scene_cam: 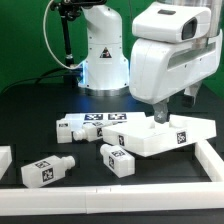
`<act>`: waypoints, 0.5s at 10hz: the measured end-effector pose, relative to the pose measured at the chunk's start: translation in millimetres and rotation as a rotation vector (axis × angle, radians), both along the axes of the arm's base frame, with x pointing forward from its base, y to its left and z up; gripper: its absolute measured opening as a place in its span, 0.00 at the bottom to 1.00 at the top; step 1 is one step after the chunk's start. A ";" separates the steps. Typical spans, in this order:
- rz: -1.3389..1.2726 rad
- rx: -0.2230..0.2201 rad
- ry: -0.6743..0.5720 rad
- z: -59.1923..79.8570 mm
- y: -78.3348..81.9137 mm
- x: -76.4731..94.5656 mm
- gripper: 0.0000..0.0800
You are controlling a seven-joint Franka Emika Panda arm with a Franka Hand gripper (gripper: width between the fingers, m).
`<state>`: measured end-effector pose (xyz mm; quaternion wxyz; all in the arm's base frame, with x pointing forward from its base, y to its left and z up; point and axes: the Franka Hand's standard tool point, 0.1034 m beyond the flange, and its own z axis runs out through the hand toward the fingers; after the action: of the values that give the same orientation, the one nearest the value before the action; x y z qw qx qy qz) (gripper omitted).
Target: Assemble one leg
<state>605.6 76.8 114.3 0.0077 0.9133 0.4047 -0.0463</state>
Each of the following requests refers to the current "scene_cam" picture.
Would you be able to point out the white sheet with tags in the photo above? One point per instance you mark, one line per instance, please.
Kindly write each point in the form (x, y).
(78, 119)

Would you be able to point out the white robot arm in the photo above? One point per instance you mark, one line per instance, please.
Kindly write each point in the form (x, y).
(106, 70)

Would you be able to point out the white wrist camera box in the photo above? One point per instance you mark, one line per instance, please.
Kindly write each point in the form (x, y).
(172, 23)

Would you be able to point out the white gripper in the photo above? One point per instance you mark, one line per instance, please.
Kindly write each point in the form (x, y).
(158, 70)

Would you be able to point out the white U-shaped obstacle fence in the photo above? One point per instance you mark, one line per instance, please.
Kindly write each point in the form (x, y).
(123, 198)

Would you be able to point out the white block at left edge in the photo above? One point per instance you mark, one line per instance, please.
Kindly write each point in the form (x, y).
(5, 159)

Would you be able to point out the white square table top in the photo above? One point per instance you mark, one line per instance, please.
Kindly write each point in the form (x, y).
(147, 137)

